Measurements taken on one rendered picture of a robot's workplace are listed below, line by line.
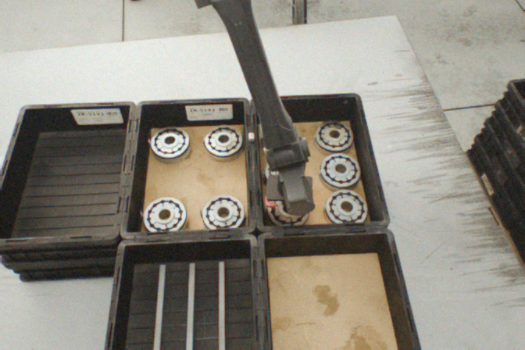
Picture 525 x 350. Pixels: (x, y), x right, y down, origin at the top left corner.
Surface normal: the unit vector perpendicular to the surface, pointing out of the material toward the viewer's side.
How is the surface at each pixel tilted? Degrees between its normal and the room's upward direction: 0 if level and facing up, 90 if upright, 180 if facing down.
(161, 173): 0
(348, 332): 0
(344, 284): 0
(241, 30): 75
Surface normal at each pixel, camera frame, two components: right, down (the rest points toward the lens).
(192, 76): 0.00, -0.58
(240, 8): 0.07, 0.62
